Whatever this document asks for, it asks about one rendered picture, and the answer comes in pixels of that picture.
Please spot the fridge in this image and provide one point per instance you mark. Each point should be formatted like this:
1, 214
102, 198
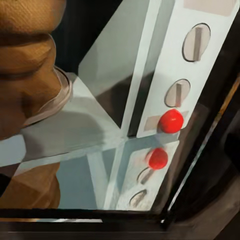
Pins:
231, 231

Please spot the microwave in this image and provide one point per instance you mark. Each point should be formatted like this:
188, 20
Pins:
125, 106

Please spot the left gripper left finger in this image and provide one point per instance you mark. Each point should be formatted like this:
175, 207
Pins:
12, 151

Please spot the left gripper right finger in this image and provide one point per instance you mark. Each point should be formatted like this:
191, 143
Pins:
232, 149

